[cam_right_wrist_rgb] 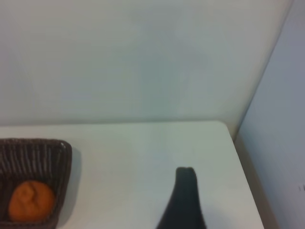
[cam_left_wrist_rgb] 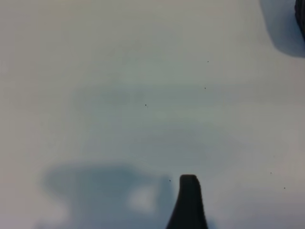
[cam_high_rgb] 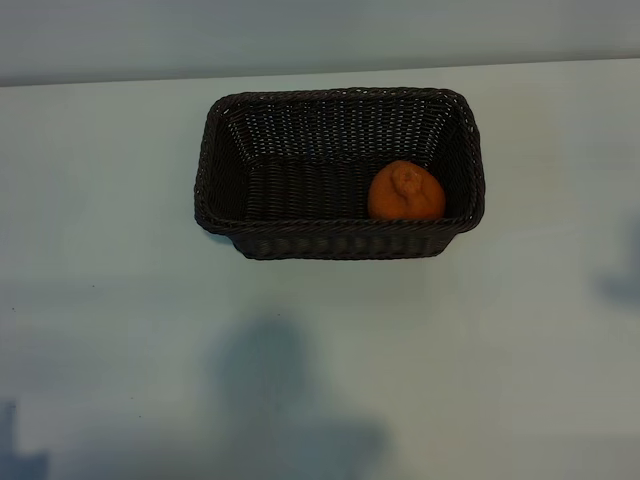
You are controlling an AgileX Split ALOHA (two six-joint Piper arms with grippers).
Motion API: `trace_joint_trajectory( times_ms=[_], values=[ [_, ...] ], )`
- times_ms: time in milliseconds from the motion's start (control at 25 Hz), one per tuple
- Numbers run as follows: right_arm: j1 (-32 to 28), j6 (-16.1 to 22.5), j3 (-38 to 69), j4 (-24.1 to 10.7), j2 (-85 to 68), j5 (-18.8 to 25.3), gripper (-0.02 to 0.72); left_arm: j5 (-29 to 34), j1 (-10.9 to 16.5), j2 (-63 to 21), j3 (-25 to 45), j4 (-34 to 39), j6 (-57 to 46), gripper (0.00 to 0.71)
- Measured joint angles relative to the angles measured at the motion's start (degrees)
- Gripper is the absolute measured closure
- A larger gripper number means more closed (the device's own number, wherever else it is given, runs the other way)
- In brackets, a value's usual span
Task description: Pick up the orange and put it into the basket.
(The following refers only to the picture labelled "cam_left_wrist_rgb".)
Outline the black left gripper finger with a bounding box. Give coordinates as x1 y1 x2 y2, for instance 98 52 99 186
165 174 209 229

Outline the dark brown woven wicker basket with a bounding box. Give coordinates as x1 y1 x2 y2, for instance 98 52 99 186
294 0 305 42

